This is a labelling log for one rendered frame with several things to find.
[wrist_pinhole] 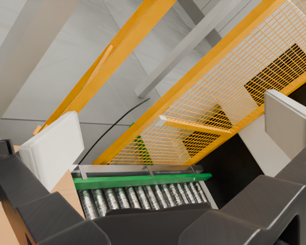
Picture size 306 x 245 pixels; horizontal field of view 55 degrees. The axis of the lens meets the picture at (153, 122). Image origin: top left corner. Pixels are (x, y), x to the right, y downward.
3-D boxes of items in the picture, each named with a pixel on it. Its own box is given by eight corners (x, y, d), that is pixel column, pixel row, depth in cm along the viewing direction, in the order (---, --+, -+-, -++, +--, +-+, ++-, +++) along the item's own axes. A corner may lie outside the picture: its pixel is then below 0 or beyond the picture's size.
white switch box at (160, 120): (158, 122, 174) (165, 116, 171) (161, 126, 173) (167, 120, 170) (152, 121, 170) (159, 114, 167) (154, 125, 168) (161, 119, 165)
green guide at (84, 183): (199, 170, 266) (207, 165, 261) (205, 181, 261) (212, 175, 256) (28, 174, 145) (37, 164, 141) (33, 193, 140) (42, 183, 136)
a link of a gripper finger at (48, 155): (44, 201, 15) (31, 201, 15) (85, 149, 22) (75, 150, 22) (30, 146, 14) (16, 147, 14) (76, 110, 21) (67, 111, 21)
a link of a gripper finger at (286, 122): (309, 118, 13) (327, 117, 13) (263, 89, 20) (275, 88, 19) (307, 180, 14) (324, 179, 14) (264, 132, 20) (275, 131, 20)
